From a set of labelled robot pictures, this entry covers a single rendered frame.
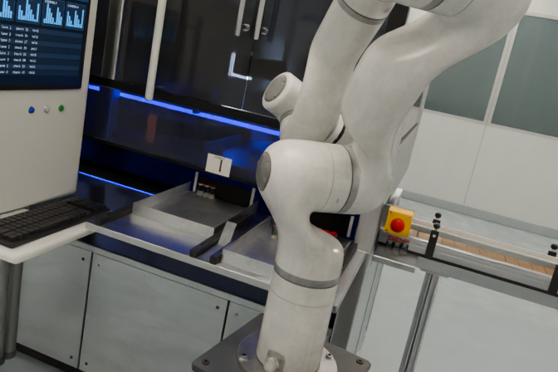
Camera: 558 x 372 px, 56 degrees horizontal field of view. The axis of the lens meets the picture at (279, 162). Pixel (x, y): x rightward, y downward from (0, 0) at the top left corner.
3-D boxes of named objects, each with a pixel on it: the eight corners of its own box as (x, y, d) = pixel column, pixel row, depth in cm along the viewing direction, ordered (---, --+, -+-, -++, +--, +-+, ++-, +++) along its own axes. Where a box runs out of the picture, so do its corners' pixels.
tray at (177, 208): (188, 190, 183) (189, 181, 182) (256, 211, 176) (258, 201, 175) (131, 213, 151) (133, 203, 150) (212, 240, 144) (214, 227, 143)
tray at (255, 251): (267, 227, 163) (270, 216, 162) (348, 252, 155) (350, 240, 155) (220, 261, 131) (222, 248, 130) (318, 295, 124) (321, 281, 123)
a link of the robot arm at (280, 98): (336, 132, 102) (335, 99, 108) (289, 95, 95) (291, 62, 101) (305, 151, 107) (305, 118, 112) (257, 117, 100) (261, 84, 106)
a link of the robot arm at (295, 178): (350, 289, 91) (383, 157, 86) (250, 287, 84) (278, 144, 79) (322, 258, 102) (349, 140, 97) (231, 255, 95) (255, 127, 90)
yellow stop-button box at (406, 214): (386, 225, 161) (391, 203, 159) (409, 232, 159) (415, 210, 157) (383, 232, 154) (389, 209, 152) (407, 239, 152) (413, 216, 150)
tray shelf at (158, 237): (174, 192, 185) (175, 187, 184) (368, 250, 165) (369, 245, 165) (84, 227, 140) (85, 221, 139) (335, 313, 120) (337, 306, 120)
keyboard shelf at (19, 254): (56, 198, 179) (56, 191, 179) (124, 222, 171) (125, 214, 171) (-69, 234, 137) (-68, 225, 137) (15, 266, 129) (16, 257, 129)
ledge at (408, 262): (377, 247, 170) (379, 241, 170) (417, 258, 167) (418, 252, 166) (371, 260, 157) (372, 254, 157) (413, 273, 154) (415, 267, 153)
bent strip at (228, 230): (223, 240, 145) (227, 220, 144) (233, 243, 144) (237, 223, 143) (200, 256, 132) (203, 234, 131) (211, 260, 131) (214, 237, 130)
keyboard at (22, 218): (75, 200, 174) (75, 193, 173) (110, 212, 170) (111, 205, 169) (-31, 233, 136) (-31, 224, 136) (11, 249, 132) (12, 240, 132)
